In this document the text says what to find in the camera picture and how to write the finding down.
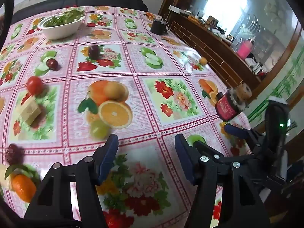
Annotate dark purple plum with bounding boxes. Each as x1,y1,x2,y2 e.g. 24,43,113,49
88,45,100,59

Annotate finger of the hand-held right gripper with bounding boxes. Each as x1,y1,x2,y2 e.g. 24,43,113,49
224,123,266,148
193,141,257,163

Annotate pink container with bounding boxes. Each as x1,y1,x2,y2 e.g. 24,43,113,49
237,40,253,60

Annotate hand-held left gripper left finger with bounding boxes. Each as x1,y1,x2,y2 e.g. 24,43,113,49
24,134,119,228

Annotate floral fruit print tablecloth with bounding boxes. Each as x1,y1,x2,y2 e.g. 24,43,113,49
0,5,252,228

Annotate red bottle with cork lid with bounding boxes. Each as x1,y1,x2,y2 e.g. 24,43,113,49
215,82,253,122

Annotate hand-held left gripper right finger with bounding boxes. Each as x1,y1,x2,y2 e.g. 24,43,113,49
174,133,271,228

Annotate green leafy vegetables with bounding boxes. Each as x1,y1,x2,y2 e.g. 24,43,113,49
45,9,85,27

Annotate wooden sideboard cabinet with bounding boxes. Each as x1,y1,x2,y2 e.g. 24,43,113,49
158,0,266,98

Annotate red lychee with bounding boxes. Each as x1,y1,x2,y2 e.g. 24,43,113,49
6,144,23,165

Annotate red tomato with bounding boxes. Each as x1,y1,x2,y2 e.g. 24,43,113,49
27,76,44,95

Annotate red date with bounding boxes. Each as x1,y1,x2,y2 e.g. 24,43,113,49
46,58,59,71

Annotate black sofa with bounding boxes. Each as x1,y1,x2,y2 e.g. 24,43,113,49
11,0,149,24

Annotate orange with green leaf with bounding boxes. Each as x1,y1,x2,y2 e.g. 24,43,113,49
5,165,37,201

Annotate green grape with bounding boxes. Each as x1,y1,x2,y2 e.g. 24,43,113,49
90,120,111,139

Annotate white bowl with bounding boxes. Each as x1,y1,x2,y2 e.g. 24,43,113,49
37,9,86,40

